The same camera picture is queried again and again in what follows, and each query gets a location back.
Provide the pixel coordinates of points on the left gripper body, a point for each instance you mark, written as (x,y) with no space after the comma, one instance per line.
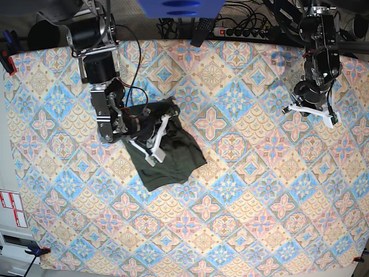
(308,98)

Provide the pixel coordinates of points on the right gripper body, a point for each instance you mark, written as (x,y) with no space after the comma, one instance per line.
(148,133)

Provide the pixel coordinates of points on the dark green long-sleeve shirt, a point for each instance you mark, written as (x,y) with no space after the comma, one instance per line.
(182,153)

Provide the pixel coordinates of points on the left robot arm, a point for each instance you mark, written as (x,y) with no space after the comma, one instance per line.
(317,33)

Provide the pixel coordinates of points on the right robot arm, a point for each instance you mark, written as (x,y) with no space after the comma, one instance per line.
(91,35)

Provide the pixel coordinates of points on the patterned tile tablecloth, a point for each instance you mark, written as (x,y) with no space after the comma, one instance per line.
(279,194)

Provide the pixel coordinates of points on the black remote control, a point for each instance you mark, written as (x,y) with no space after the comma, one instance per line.
(204,28)

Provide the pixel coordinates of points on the blue plastic box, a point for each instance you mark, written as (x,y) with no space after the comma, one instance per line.
(181,8)

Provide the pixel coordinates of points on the red white sticker sheet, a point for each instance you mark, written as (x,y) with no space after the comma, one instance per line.
(12,202)

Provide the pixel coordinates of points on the upper left blue clamp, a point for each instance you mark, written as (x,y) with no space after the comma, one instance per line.
(6,54)

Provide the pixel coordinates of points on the left orange black clamp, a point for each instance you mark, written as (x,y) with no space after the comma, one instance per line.
(37,252)

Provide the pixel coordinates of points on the orange black clamp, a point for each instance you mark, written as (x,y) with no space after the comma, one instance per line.
(37,252)
(359,259)

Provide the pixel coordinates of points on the right orange black clamp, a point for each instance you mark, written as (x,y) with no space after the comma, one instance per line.
(359,259)

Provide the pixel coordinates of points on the white power strip red switch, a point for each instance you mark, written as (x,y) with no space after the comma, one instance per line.
(242,33)

